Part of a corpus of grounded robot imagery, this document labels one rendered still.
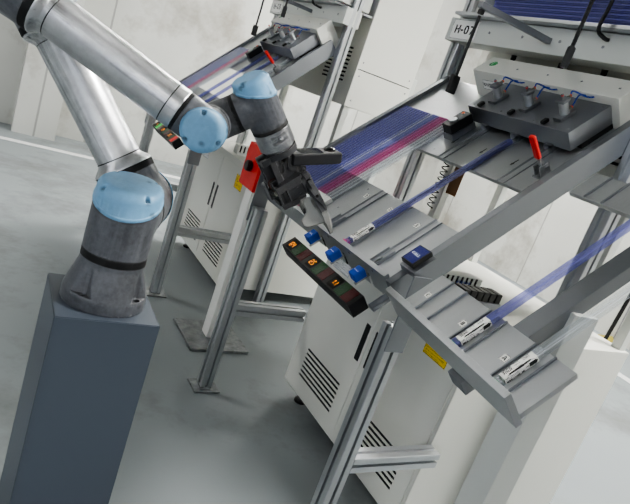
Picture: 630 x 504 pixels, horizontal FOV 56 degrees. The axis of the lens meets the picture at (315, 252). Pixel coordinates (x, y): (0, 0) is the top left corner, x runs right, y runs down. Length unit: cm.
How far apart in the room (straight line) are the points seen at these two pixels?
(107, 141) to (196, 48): 421
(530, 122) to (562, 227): 400
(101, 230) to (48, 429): 37
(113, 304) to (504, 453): 74
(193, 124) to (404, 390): 94
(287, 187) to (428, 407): 69
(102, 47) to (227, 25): 440
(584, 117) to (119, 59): 101
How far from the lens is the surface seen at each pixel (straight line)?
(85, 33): 106
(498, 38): 189
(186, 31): 534
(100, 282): 109
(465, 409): 157
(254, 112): 115
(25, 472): 125
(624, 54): 161
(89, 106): 119
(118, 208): 105
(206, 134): 101
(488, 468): 119
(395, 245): 132
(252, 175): 214
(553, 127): 149
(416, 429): 160
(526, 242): 570
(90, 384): 115
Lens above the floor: 103
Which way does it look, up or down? 15 degrees down
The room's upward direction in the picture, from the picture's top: 20 degrees clockwise
